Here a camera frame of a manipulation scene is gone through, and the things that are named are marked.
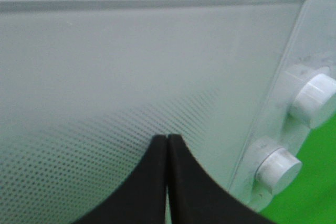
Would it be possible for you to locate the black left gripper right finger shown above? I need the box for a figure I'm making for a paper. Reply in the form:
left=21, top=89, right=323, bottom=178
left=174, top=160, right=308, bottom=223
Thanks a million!
left=167, top=134, right=272, bottom=224

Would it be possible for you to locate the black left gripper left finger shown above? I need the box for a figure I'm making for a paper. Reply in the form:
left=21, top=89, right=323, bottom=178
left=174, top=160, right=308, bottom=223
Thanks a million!
left=75, top=135, right=167, bottom=224

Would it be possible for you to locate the white timer knob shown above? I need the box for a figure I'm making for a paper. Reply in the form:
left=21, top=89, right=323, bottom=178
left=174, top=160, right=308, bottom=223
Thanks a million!
left=255, top=147, right=302, bottom=195

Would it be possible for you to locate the white microwave door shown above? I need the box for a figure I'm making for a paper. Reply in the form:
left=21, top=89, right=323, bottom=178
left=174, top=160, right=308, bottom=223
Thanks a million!
left=1, top=0, right=305, bottom=223

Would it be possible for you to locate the green table cloth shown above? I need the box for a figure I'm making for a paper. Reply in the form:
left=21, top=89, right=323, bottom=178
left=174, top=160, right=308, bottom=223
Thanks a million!
left=261, top=118, right=335, bottom=223

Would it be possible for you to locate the upper white power knob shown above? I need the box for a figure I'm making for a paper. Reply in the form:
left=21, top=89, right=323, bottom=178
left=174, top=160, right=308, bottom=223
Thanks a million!
left=289, top=73, right=335, bottom=129

